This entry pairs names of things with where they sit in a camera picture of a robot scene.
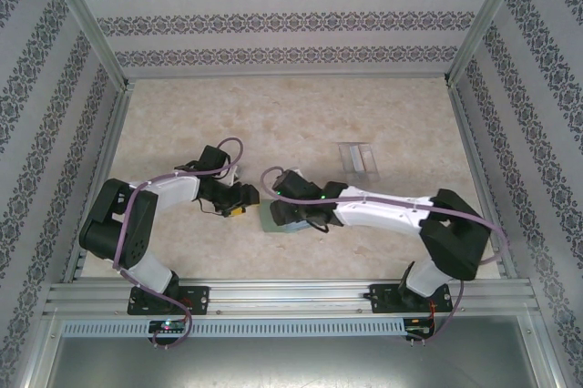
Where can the controller circuit board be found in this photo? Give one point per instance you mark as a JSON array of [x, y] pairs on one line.
[[419, 326], [166, 326]]

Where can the right controller circuit board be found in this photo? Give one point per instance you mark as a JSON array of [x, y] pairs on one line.
[[419, 326]]

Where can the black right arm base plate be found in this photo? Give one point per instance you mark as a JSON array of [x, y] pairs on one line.
[[382, 297]]

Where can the aluminium frame post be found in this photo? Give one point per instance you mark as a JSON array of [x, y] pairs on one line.
[[542, 351], [483, 19], [41, 351], [90, 19]]

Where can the grey metal panel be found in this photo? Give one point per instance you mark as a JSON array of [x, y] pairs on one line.
[[291, 365]]

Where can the aluminium side rail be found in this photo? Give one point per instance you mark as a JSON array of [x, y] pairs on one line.
[[467, 133], [115, 133]]

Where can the clear acrylic card holder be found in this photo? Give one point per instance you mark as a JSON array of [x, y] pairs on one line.
[[360, 165]]

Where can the left controller circuit board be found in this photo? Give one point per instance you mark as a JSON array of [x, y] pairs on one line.
[[166, 326]]

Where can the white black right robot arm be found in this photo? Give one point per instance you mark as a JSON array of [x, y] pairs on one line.
[[378, 215]]

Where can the aluminium mounting rail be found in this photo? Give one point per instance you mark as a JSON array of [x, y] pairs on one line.
[[291, 297]]

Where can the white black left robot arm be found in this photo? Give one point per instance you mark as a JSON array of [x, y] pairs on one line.
[[177, 187]]

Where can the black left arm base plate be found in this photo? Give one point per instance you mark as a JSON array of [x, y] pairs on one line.
[[198, 294]]

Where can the aluminium back rail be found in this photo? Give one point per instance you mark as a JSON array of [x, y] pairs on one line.
[[291, 77]]

